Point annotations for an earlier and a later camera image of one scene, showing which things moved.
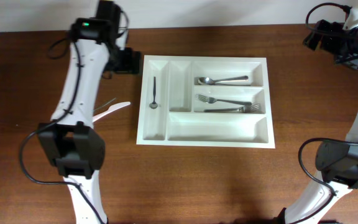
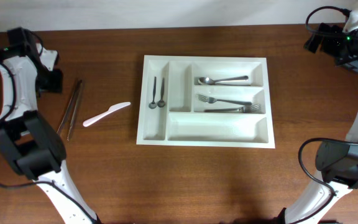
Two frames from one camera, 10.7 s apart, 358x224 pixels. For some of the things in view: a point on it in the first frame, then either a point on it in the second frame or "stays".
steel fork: x=249 y=109 stays
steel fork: x=211 y=100 stays
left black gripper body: x=122 y=62 → x=51 y=81
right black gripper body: x=346 y=50 stays
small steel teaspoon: x=104 y=104 → x=161 y=102
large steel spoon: x=206 y=81 stays
